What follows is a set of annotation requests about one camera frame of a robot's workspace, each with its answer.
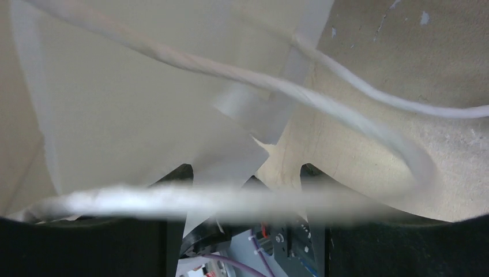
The light blue paper bag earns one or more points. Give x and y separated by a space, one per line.
251 110

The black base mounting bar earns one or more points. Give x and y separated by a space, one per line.
293 249

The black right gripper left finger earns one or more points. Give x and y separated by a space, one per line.
91 247

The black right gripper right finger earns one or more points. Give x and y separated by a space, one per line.
407 246

